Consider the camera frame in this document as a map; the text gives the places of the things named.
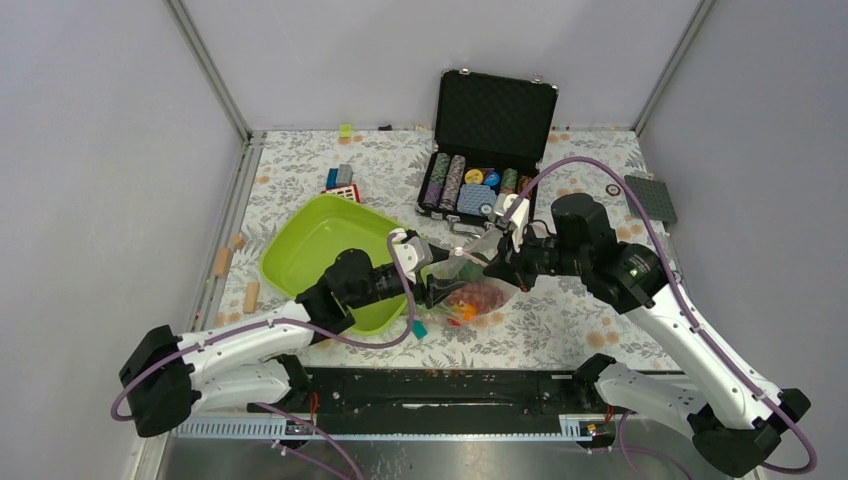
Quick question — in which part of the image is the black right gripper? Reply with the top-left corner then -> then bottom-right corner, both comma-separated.
483,218 -> 589,292

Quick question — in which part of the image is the dark green avocado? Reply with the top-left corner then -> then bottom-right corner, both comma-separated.
457,261 -> 486,284

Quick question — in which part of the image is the red grape bunch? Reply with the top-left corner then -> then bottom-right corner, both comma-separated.
445,283 -> 507,315

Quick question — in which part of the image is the clear pink zip top bag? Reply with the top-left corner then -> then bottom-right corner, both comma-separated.
419,229 -> 518,327

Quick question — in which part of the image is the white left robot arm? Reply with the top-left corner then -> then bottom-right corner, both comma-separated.
110,228 -> 465,438

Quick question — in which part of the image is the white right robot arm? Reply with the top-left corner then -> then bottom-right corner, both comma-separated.
484,193 -> 810,477

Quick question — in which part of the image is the green plastic food tray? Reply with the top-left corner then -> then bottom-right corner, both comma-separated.
259,194 -> 401,299

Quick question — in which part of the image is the teal small block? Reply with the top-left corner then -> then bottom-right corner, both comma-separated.
411,320 -> 428,340

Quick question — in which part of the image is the grey lego baseplate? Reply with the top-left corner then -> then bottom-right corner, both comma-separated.
624,175 -> 678,224

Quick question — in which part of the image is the floral patterned table mat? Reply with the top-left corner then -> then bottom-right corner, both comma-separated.
210,131 -> 675,371

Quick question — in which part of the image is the red white toy block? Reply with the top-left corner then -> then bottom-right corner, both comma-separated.
322,184 -> 361,203

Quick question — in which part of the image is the grey toy block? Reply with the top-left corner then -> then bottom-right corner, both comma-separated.
336,164 -> 353,187

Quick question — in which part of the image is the black poker chip case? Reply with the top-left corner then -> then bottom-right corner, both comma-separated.
414,69 -> 559,235

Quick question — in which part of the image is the blue toy block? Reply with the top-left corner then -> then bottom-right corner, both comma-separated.
325,168 -> 338,190

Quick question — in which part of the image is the short wooden block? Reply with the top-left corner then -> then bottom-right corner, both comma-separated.
242,281 -> 260,314

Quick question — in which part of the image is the small wooden cube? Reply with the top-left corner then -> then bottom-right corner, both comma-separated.
229,234 -> 246,251

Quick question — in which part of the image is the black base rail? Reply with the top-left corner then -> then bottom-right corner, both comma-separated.
273,367 -> 609,435

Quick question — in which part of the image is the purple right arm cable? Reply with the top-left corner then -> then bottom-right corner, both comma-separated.
500,156 -> 818,480

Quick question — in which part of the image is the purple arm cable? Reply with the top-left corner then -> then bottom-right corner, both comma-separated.
500,156 -> 818,480
109,231 -> 419,480

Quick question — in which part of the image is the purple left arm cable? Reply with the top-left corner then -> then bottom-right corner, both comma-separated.
109,231 -> 419,480

